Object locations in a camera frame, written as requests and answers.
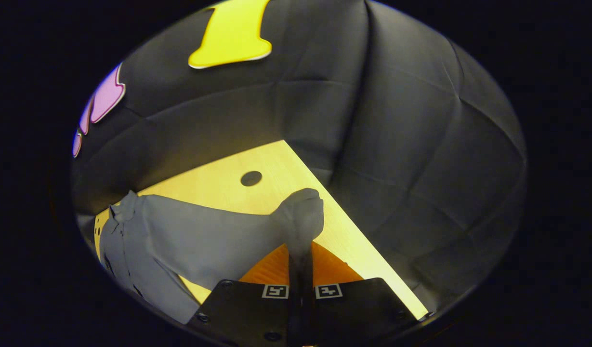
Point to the grey collared shirt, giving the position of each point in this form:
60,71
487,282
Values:
204,236

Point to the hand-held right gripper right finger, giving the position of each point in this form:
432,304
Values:
308,279

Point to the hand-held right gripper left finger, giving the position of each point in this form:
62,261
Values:
293,279

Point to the black backdrop cloth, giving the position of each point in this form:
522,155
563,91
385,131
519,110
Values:
397,144

